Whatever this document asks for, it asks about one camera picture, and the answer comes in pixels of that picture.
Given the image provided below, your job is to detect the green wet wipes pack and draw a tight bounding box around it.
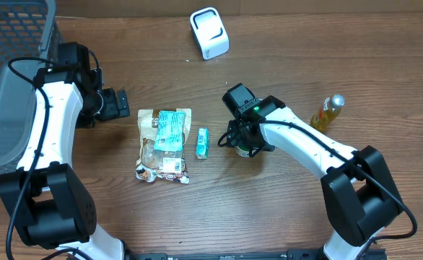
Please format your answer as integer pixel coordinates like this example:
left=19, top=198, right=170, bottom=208
left=154, top=110, right=186, bottom=152

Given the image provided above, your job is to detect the green Kleenex tissue pack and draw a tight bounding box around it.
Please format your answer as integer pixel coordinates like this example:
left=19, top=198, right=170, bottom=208
left=196, top=128, right=209, bottom=160

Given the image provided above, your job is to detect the brown Pantree bag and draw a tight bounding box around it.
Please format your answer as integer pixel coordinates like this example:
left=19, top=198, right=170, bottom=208
left=135, top=108, right=192, bottom=175

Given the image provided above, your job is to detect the yellow Vim dish soap bottle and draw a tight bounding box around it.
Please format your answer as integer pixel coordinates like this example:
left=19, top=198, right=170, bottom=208
left=310, top=94, right=345, bottom=133

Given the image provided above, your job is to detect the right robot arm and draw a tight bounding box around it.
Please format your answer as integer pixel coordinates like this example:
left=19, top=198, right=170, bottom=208
left=218, top=84, right=403, bottom=259

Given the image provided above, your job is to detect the colourful snack packet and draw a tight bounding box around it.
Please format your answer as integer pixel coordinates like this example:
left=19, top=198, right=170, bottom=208
left=135, top=168, right=190, bottom=184

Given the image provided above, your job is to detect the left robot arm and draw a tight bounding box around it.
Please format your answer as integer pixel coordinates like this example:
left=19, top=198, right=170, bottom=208
left=0, top=42, right=134, bottom=259

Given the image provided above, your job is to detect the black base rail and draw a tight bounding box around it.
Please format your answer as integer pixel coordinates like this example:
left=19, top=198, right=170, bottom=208
left=131, top=248, right=388, bottom=260

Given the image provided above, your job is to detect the grey plastic mesh basket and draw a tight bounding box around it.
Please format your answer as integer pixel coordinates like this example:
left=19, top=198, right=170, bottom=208
left=0, top=0, right=62, bottom=174

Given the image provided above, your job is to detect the white barcode scanner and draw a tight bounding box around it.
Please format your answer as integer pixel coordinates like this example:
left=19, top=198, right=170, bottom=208
left=190, top=6, right=230, bottom=60

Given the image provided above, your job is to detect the green lid white jar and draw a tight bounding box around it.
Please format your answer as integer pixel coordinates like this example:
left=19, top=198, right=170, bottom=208
left=235, top=146, right=253, bottom=157

